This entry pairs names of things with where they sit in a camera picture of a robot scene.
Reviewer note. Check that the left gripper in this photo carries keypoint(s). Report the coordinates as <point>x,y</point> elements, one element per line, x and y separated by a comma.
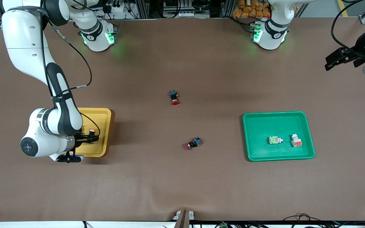
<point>359,50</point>

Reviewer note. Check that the yellow push button blue base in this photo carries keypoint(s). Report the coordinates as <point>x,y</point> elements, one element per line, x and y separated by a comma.
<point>92,130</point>

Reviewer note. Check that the green plastic tray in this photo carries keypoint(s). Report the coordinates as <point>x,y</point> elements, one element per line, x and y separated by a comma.
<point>265,126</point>

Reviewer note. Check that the yellow plastic tray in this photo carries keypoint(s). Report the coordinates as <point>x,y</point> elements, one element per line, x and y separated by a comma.
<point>101,120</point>

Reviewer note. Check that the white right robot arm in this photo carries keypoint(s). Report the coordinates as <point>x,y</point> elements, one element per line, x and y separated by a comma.
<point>21,38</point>

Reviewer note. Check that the white power strip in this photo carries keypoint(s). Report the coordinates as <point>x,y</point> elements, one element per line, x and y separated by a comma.
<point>182,14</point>

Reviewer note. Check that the red push button blue base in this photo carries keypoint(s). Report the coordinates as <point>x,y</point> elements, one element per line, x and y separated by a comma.
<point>195,143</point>
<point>173,95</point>

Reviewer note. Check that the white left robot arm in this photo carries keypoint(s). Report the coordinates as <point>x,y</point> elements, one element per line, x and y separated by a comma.
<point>271,34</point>

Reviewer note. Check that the white push button green base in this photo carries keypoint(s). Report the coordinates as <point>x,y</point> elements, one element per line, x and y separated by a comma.
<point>274,140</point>

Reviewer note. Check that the white push button orange base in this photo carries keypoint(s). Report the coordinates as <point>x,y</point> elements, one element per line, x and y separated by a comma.
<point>296,142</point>

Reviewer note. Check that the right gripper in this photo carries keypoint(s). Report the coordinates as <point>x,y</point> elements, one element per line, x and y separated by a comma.
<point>80,139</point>

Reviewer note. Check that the brown table mat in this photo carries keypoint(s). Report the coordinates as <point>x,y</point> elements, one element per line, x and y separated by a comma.
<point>169,177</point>

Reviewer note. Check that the orange bagged items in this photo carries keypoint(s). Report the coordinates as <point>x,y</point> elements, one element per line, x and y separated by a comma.
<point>252,8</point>

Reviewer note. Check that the green plug connector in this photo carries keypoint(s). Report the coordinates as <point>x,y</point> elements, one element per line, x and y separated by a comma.
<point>223,225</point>

